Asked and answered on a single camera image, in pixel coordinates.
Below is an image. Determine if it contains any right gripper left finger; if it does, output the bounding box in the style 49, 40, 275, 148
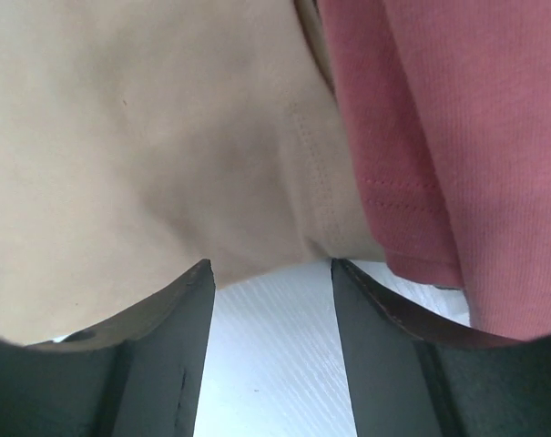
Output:
0, 260, 215, 437

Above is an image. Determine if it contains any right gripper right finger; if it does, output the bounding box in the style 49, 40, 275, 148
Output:
331, 259, 551, 437

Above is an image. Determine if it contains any beige t shirt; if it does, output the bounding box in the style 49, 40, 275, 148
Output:
0, 1, 383, 344

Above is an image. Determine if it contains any folded red t shirt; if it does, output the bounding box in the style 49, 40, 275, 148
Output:
319, 1, 551, 340

